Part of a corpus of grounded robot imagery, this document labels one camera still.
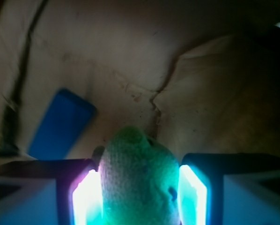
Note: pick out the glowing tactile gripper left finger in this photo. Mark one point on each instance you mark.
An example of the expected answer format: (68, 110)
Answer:
(55, 192)

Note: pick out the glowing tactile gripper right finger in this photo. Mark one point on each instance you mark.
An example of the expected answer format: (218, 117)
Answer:
(229, 189)

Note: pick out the green plush animal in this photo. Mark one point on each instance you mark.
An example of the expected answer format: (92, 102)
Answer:
(139, 180)

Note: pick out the blue rectangular block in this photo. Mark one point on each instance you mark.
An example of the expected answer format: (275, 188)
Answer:
(63, 123)

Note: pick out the brown paper bag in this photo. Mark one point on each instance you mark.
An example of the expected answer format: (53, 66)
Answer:
(200, 76)

